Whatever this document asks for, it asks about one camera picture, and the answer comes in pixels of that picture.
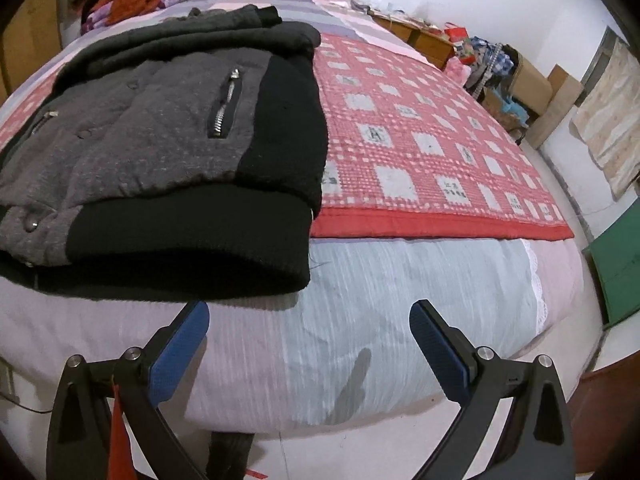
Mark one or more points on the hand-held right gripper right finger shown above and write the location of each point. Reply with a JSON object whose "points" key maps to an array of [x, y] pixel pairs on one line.
{"points": [[440, 355]]}

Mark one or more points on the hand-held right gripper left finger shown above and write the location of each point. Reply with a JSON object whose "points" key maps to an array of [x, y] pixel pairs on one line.
{"points": [[180, 355]]}

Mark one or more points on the grey and black padded jacket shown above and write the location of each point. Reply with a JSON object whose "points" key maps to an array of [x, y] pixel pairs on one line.
{"points": [[150, 125]]}

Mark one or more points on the pile of colourful clothes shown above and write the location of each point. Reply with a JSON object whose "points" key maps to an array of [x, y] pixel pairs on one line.
{"points": [[487, 65]]}

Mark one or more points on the patchwork quilted bed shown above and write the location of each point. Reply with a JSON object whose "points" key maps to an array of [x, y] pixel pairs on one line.
{"points": [[400, 285]]}

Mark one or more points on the red ribbon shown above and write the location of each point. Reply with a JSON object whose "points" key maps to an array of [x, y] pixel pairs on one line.
{"points": [[120, 435]]}

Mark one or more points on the brown wooden furniture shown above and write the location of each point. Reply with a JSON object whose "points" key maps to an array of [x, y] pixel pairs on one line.
{"points": [[610, 420]]}

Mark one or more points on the green board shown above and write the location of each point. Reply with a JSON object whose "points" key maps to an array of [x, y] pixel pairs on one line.
{"points": [[620, 270]]}

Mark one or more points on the red checked blanket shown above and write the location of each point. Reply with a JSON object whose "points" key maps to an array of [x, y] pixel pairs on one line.
{"points": [[425, 125]]}

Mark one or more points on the teal cloth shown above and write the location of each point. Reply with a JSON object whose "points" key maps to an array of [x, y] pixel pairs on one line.
{"points": [[512, 112]]}

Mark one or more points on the cardboard box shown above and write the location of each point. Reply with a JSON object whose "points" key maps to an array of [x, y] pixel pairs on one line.
{"points": [[542, 95]]}

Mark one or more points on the pink bag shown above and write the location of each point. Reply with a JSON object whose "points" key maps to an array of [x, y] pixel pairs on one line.
{"points": [[459, 69]]}

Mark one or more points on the beige patterned cloth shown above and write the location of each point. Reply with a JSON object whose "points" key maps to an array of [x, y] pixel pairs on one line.
{"points": [[612, 120]]}

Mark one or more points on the wooden desk with drawers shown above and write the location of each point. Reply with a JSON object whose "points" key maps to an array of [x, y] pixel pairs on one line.
{"points": [[425, 40]]}

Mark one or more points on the red box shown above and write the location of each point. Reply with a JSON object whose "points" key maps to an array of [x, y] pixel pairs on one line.
{"points": [[456, 32]]}

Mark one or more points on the wooden wardrobe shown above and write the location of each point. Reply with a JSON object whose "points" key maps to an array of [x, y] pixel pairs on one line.
{"points": [[27, 20]]}

